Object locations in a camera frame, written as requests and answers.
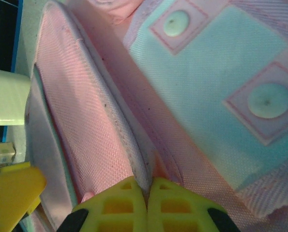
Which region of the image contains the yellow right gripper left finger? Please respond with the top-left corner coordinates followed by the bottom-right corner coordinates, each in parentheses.
top-left (59, 176), bottom-right (148, 232)

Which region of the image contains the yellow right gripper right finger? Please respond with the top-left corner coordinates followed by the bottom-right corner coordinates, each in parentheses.
top-left (147, 177), bottom-right (241, 232)

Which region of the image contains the pink backpack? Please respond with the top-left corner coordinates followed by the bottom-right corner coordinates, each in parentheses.
top-left (24, 0), bottom-right (288, 232)

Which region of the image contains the cream knife block orange top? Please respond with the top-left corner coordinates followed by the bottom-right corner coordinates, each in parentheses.
top-left (0, 67), bottom-right (31, 126)

